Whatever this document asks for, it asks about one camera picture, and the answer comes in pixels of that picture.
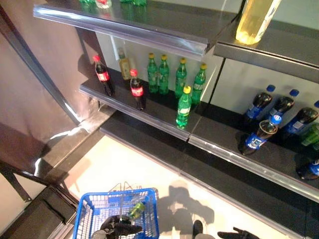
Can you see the dark stone floor plinth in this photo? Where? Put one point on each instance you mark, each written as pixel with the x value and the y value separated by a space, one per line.
pixel 69 149

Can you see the black shelf board clear rail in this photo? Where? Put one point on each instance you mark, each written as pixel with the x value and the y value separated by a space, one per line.
pixel 124 27
pixel 154 112
pixel 219 134

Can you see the black framed display stand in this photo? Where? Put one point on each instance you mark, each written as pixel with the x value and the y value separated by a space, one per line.
pixel 37 214

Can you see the green soda can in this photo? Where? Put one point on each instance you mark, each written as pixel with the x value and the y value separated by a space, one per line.
pixel 136 210
pixel 311 135

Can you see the green Sprite bottle yellow cap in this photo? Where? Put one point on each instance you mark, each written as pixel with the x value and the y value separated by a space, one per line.
pixel 184 109
pixel 163 76
pixel 199 84
pixel 152 74
pixel 180 79

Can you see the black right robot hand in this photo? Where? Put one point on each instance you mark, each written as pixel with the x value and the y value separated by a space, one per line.
pixel 239 236

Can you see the blue plastic shopping basket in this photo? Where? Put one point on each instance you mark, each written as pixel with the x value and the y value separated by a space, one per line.
pixel 84 219

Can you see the silver right robot leg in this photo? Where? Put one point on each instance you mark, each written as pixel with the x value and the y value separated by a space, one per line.
pixel 198 227

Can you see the large yellow tea bottle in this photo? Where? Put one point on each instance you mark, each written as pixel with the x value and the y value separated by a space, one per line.
pixel 254 22

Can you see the black base deck board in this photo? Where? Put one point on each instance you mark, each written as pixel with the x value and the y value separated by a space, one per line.
pixel 249 189
pixel 149 139

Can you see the water bottle red label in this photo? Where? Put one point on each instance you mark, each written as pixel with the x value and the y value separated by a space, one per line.
pixel 103 3

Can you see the shelf board plain grey edge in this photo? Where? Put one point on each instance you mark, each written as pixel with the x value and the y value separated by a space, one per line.
pixel 261 59

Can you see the green plastic soda bottle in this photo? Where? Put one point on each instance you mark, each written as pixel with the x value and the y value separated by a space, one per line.
pixel 139 2
pixel 87 1

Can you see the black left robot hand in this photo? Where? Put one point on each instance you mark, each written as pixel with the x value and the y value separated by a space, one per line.
pixel 117 225

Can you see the small yellow tea bottle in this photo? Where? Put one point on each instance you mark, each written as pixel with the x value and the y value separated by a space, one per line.
pixel 124 66

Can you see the dark metal wall post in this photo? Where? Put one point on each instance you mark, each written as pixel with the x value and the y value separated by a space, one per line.
pixel 42 72

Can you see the Coca-Cola bottle red cap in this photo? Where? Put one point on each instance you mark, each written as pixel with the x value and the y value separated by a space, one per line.
pixel 137 90
pixel 103 76

